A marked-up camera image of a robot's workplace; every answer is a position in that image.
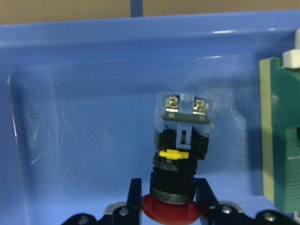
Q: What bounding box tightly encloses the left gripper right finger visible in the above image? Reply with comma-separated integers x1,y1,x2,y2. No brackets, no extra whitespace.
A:
195,178,243,225

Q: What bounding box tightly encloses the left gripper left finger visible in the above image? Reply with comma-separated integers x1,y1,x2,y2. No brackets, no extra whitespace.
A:
112,178,142,225

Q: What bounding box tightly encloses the blue plastic tray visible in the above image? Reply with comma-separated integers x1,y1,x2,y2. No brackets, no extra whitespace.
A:
0,10,300,225

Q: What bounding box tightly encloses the green white terminal block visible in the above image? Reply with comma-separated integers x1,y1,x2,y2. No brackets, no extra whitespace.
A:
258,49,300,214

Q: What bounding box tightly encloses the red emergency stop button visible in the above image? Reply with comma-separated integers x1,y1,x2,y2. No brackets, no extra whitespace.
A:
142,92,212,225

